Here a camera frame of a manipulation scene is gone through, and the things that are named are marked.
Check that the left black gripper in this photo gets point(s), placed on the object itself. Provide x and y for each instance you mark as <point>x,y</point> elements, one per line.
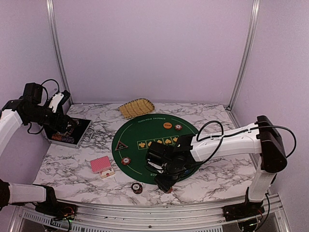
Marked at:
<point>61,128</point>

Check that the aluminium poker case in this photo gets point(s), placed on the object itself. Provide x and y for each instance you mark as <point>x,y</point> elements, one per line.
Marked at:
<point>83,133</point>

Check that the right aluminium frame post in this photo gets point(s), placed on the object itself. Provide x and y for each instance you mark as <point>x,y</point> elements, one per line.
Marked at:
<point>246,53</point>

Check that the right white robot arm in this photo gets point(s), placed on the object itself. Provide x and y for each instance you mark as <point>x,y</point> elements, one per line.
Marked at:
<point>191,151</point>

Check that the left aluminium frame post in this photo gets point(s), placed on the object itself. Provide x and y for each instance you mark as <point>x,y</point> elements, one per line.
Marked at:
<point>56,44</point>

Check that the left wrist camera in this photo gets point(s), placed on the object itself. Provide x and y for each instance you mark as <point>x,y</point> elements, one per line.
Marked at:
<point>58,100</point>

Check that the orange big blind button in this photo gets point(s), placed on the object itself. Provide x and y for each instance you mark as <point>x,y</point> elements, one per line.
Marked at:
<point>167,125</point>

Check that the woven bamboo tray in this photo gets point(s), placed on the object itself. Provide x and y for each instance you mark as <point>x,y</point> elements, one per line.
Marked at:
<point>137,107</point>

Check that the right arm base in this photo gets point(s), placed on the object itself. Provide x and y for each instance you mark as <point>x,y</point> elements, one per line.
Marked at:
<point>243,210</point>

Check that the ace card box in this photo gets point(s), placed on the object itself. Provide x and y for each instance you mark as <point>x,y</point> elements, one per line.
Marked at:
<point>107,173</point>

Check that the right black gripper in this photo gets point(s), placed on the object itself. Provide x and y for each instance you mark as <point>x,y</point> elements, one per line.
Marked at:
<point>164,184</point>

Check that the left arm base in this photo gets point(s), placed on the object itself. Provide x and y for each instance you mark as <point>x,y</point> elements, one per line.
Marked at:
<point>51,206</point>

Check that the red backed card deck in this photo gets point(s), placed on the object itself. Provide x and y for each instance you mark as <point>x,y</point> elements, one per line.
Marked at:
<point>100,164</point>

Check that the black poker chip stack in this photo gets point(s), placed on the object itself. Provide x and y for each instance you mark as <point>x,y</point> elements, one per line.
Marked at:
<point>137,188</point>

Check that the front aluminium rail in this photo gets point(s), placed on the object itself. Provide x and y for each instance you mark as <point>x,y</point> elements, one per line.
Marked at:
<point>199,217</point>

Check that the orange purple chip row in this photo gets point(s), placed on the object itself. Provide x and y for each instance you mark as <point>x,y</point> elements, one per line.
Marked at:
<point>62,138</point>

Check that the green round poker mat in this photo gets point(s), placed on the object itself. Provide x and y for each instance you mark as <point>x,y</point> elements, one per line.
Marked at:
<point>138,134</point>

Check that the triangular all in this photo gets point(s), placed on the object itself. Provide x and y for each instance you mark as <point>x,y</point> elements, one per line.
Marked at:
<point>120,145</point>

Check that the aluminium frame post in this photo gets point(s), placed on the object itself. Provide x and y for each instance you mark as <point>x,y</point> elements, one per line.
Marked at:
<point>56,44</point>
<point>246,53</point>

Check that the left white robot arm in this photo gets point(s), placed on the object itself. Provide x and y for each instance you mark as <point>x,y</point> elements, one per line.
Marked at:
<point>22,112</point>

